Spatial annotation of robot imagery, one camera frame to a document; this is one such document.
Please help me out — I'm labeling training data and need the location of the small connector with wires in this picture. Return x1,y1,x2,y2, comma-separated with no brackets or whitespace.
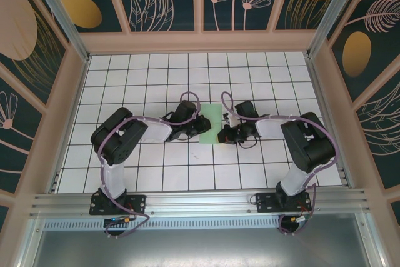
289,209,313,224
104,216,132,226

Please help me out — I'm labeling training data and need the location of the aluminium side rail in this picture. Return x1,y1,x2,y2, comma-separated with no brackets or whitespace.
49,56,92,193
304,53,350,187

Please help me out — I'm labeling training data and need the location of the green cloth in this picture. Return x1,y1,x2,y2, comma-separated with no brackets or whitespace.
199,103,223,145

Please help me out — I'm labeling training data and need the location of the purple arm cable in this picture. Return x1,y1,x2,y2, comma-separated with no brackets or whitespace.
220,91,339,236
97,91,201,239

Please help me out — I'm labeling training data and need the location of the grey metal sheet panel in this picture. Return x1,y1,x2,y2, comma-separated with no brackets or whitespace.
18,213,384,267

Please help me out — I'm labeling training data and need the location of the aluminium frame post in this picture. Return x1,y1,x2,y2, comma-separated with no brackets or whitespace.
307,0,360,59
26,0,91,61

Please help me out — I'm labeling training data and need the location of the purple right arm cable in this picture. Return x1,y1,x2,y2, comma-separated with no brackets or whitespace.
220,91,339,236

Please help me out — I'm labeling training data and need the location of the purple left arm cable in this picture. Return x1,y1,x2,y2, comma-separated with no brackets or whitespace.
97,91,201,239

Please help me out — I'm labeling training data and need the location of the aluminium mounting rail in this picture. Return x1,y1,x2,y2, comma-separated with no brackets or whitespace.
29,188,371,218

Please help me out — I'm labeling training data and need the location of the perforated metal cable duct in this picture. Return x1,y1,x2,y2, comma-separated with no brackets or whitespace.
43,219,282,231

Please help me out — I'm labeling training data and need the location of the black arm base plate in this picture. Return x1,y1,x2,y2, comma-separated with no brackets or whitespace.
255,191,313,214
89,193,147,216

